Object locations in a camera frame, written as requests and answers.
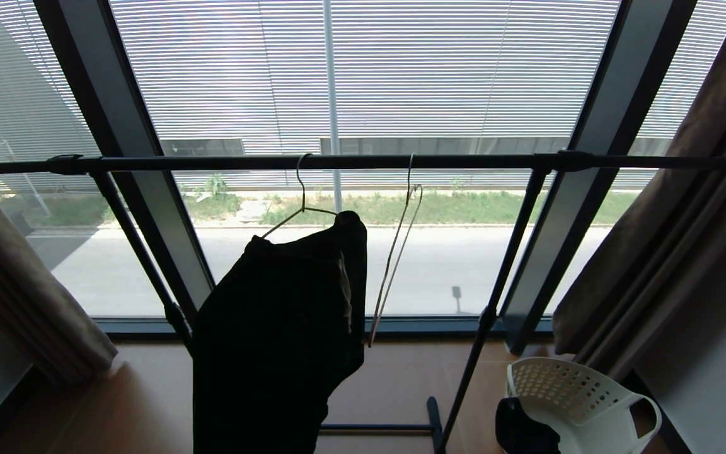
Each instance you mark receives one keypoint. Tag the black garment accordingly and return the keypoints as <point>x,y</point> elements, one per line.
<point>524,432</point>
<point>275,328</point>

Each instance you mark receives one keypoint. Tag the brown curtain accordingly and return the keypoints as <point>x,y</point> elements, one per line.
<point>16,284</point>
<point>672,221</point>

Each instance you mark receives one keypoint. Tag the black clothes rack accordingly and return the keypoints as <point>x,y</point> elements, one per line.
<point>464,162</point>

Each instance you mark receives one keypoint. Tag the white laundry basket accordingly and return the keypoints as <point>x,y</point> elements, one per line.
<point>583,403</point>

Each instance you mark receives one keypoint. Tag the pink clothes hanger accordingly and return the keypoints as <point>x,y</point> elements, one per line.
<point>303,195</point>
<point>409,180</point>

